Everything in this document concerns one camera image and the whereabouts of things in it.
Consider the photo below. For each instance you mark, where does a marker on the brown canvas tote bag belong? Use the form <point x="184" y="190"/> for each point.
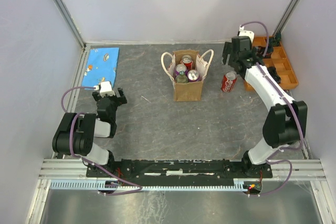
<point x="192" y="91"/>

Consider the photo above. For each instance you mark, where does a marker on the aluminium frame rail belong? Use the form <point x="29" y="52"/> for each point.
<point x="302" y="170"/>

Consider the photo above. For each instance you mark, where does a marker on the black rolled belt lower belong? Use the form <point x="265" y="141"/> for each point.
<point x="273" y="72"/>

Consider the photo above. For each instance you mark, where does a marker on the red coke can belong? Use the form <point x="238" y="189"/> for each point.
<point x="228" y="82"/>
<point x="187" y="61"/>

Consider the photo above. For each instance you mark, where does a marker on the clear green glass bottle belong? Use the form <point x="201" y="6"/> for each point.
<point x="181" y="78"/>

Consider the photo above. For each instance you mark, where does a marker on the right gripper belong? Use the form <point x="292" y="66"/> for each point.
<point x="227" y="50"/>

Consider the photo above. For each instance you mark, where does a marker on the orange compartment tray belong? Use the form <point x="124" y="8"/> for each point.
<point x="284" y="69"/>

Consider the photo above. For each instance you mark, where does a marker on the purple fanta can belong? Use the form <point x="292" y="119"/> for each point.
<point x="179" y="68"/>
<point x="193" y="76"/>

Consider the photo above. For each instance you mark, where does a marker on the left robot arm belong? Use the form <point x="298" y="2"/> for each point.
<point x="75" y="133"/>

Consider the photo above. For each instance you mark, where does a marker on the blue patterned cloth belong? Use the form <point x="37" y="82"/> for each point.
<point x="101" y="66"/>

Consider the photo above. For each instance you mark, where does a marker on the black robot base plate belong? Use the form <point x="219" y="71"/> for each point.
<point x="178" y="173"/>

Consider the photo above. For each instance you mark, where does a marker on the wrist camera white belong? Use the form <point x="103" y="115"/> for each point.
<point x="105" y="89"/>
<point x="247" y="33"/>

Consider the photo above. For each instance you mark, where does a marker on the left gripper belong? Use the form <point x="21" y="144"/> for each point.
<point x="123" y="99"/>

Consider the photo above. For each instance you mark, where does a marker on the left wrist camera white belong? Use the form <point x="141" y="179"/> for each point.
<point x="105" y="89"/>

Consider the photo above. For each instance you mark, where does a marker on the green rolled tie corner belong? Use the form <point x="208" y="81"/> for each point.
<point x="275" y="40"/>

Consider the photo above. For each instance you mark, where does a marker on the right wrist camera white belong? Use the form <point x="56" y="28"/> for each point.
<point x="247" y="33"/>

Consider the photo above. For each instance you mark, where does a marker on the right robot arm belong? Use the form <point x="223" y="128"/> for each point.
<point x="286" y="122"/>

